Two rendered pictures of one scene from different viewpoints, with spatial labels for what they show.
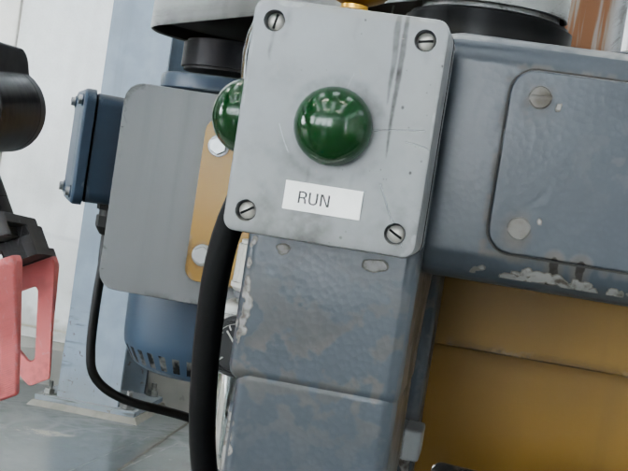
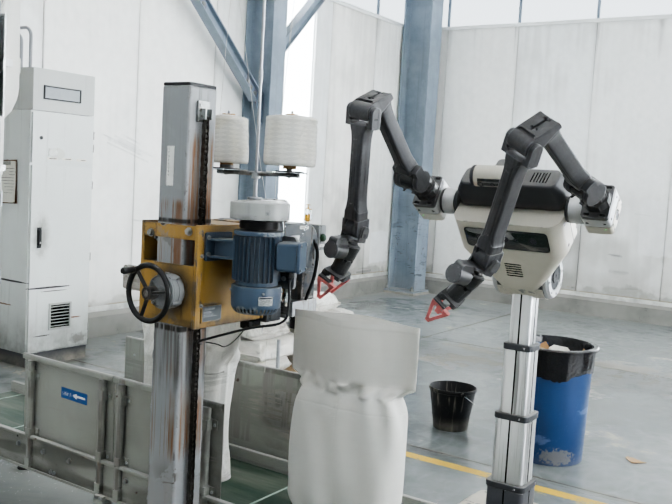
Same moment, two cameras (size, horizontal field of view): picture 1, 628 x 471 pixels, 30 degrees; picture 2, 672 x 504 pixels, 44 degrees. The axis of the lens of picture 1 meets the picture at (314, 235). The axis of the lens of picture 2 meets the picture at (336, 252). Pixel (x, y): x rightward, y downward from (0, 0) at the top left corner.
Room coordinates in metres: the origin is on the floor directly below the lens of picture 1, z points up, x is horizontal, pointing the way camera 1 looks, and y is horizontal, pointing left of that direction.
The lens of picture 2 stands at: (3.19, 1.33, 1.50)
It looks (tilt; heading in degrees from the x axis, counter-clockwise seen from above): 5 degrees down; 204
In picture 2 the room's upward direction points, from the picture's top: 3 degrees clockwise
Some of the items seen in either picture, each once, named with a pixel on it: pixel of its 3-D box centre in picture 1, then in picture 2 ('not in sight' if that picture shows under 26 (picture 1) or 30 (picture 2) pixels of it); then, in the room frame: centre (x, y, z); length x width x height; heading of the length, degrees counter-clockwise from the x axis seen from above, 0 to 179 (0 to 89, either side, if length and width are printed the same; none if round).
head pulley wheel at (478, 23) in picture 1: (485, 45); not in sight; (0.64, -0.08, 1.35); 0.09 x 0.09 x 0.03
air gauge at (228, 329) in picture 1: (238, 345); not in sight; (0.70, 0.03, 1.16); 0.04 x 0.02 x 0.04; 81
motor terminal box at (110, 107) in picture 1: (113, 165); (291, 260); (0.97, 0.17, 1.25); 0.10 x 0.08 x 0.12; 16
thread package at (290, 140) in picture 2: not in sight; (290, 141); (0.85, 0.09, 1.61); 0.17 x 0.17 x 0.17
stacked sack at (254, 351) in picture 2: not in sight; (264, 344); (-1.86, -1.47, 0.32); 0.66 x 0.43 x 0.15; 173
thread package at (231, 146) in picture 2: not in sight; (227, 139); (0.81, -0.17, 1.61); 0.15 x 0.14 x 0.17; 81
